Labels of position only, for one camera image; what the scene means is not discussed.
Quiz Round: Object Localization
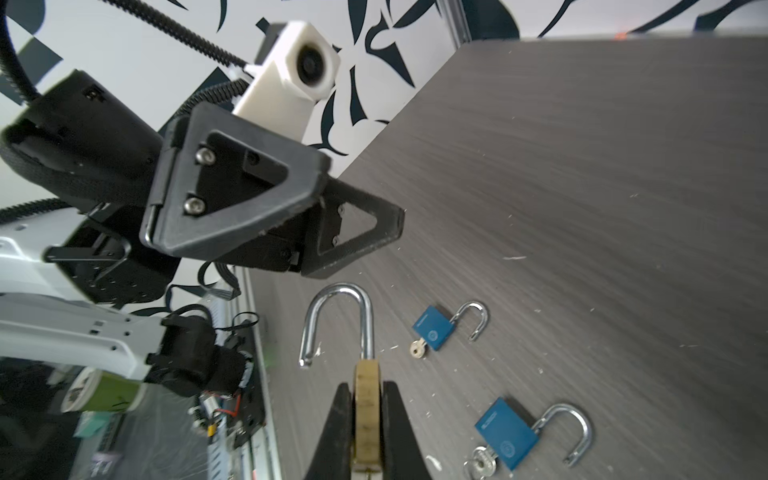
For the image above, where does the blue padlock middle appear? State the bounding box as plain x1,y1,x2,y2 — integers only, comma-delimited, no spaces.
463,397,594,479

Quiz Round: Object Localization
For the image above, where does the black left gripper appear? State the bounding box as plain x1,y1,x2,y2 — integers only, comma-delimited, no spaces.
1,71,331,306

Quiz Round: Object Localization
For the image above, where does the blue padlock near left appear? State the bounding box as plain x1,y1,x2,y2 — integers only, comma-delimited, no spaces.
409,300,490,359

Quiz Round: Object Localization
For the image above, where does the blue padlock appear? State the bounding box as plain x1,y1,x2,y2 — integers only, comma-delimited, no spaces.
409,300,490,359
463,397,594,479

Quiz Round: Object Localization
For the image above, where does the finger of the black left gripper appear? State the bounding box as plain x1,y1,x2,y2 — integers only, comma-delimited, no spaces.
300,179,405,279

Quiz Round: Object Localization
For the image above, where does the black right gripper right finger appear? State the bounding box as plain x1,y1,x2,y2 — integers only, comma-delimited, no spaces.
381,381,431,480

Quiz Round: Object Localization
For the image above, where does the brass padlock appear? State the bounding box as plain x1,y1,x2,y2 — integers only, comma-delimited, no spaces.
299,282,383,479

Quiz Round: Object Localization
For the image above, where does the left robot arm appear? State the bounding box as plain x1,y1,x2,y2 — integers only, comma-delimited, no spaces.
1,21,404,396

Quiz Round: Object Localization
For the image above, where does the white cable duct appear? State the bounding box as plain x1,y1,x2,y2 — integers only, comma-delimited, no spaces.
207,417,242,480

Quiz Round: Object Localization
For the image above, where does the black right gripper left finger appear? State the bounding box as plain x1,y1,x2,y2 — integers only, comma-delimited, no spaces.
304,383,354,480

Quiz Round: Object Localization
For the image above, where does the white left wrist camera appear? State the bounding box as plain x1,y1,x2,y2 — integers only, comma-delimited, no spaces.
233,21,340,141

